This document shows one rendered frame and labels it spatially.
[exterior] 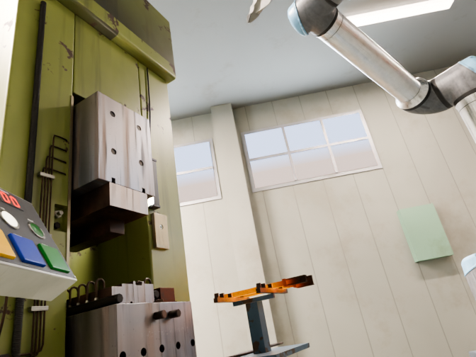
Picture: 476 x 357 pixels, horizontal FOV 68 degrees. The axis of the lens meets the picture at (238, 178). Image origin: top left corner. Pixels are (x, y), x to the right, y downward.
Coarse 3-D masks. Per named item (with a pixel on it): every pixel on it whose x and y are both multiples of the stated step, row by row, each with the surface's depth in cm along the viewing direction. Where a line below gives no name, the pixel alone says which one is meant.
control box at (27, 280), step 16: (0, 208) 80; (16, 208) 87; (32, 208) 97; (0, 224) 74; (32, 240) 82; (48, 240) 91; (0, 256) 65; (16, 256) 71; (0, 272) 66; (16, 272) 70; (32, 272) 73; (48, 272) 78; (0, 288) 70; (16, 288) 74; (32, 288) 78; (48, 288) 82; (64, 288) 88
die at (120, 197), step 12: (96, 192) 134; (108, 192) 130; (120, 192) 135; (132, 192) 141; (72, 204) 139; (84, 204) 136; (96, 204) 132; (108, 204) 128; (120, 204) 133; (132, 204) 139; (144, 204) 145; (72, 216) 137; (84, 216) 134; (96, 216) 136; (108, 216) 138; (120, 216) 140; (132, 216) 143; (144, 216) 145; (72, 228) 144
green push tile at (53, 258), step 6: (42, 246) 83; (48, 246) 86; (42, 252) 82; (48, 252) 84; (54, 252) 87; (48, 258) 82; (54, 258) 84; (60, 258) 88; (48, 264) 81; (54, 264) 82; (60, 264) 85; (66, 264) 88; (60, 270) 84; (66, 270) 86
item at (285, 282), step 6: (300, 276) 152; (276, 282) 156; (282, 282) 155; (288, 282) 155; (294, 282) 153; (300, 282) 151; (252, 288) 161; (234, 294) 165; (240, 294) 163; (246, 294) 162
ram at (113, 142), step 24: (96, 96) 143; (96, 120) 138; (120, 120) 150; (144, 120) 165; (72, 144) 142; (96, 144) 134; (120, 144) 144; (144, 144) 158; (72, 168) 138; (96, 168) 130; (120, 168) 140; (144, 168) 153; (72, 192) 135; (144, 192) 148
